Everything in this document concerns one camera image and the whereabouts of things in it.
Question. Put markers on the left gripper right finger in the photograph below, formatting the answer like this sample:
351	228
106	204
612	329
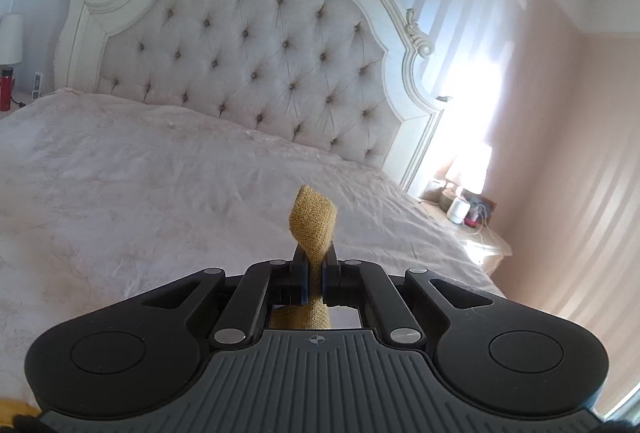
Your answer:
365	286

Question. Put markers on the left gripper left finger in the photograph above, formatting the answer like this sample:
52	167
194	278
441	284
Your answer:
263	286

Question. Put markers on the mustard yellow knit sweater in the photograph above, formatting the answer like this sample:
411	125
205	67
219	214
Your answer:
312	221

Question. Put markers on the right nightstand with items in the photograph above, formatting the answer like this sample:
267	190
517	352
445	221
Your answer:
484	246

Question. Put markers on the white floral bedspread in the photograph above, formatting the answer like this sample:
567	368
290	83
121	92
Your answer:
103	198

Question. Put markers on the tufted cream headboard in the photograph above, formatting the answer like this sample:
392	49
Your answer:
334	75

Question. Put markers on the red water bottle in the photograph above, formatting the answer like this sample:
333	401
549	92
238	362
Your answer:
6	86

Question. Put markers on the white table lamp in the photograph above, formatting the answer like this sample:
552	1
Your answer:
11	38

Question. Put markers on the wall outlet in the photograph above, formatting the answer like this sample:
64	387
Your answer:
37	85

